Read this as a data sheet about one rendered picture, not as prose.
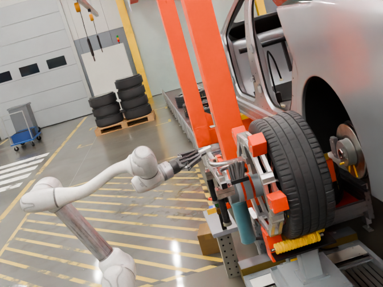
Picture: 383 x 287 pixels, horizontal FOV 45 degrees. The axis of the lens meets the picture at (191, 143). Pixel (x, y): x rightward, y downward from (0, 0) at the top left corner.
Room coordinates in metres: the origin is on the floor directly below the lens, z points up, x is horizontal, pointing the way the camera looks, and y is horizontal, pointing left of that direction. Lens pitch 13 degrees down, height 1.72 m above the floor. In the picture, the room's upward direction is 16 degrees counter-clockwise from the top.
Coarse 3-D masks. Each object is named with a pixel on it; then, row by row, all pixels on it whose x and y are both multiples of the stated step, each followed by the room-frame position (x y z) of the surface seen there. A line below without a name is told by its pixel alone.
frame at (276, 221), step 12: (240, 144) 2.47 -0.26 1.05; (240, 156) 2.56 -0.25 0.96; (264, 156) 2.16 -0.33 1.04; (264, 168) 2.16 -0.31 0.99; (264, 180) 2.08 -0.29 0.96; (264, 192) 2.09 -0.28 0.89; (252, 204) 2.53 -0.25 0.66; (264, 216) 2.43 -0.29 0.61; (276, 216) 2.08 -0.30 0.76; (264, 228) 2.34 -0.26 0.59; (276, 228) 2.23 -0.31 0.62
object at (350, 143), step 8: (344, 128) 2.45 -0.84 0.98; (352, 128) 2.39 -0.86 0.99; (336, 136) 2.58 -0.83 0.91; (344, 136) 2.47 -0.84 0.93; (352, 136) 2.37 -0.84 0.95; (336, 144) 2.49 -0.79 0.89; (344, 144) 2.39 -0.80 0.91; (352, 144) 2.38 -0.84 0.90; (344, 152) 2.40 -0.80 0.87; (352, 152) 2.36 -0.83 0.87; (360, 152) 2.31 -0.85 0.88; (344, 160) 2.42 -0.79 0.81; (352, 160) 2.37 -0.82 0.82; (360, 160) 2.32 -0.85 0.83; (352, 168) 2.45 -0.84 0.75; (360, 168) 2.34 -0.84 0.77; (360, 176) 2.36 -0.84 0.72
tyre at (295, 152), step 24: (264, 120) 2.35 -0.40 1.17; (288, 120) 2.26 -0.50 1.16; (288, 144) 2.13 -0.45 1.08; (312, 144) 2.11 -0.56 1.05; (288, 168) 2.06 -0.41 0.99; (312, 168) 2.05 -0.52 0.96; (288, 192) 2.03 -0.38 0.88; (312, 192) 2.03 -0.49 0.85; (288, 216) 2.08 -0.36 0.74; (312, 216) 2.06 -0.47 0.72
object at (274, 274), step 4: (292, 260) 2.64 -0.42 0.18; (280, 264) 2.63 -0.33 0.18; (272, 268) 2.65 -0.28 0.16; (276, 268) 2.65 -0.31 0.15; (272, 272) 2.59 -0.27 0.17; (276, 272) 2.61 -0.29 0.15; (272, 276) 2.60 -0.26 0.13; (276, 276) 2.57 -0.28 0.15; (280, 276) 2.55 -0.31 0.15; (276, 280) 2.49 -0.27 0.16; (280, 280) 2.51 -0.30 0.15; (276, 284) 2.53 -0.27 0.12; (280, 284) 2.47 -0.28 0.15; (284, 284) 2.46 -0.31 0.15; (352, 284) 2.25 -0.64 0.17
